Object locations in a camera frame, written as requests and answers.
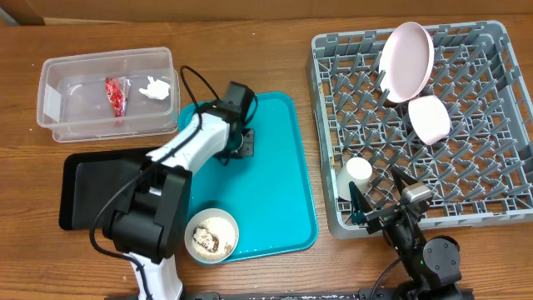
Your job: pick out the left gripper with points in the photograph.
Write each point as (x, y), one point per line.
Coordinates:
(248, 150)

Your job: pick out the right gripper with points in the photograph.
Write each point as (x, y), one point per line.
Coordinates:
(360, 206)

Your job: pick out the white cup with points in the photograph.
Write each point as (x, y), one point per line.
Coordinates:
(357, 170)

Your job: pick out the teal serving tray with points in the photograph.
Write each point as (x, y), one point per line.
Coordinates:
(269, 193)

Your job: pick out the pink bowl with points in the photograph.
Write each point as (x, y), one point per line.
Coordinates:
(429, 118)

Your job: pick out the grey bowl with food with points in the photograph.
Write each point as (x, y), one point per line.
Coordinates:
(211, 236)

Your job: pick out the white napkin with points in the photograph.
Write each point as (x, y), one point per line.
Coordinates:
(156, 89)

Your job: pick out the pink plate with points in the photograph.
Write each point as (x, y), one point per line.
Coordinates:
(406, 59)

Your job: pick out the red snack wrapper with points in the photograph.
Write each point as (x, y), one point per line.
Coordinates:
(117, 92)

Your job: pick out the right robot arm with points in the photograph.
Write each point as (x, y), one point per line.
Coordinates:
(433, 266)

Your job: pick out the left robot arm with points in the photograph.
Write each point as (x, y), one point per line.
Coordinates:
(147, 217)

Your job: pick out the grey dishwasher rack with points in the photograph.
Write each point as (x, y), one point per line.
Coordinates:
(480, 173)

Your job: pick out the clear plastic bin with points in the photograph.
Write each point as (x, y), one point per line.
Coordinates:
(72, 100)

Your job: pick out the black tray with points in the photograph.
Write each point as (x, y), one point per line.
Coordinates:
(89, 179)

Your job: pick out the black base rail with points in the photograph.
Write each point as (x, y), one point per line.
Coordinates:
(362, 294)

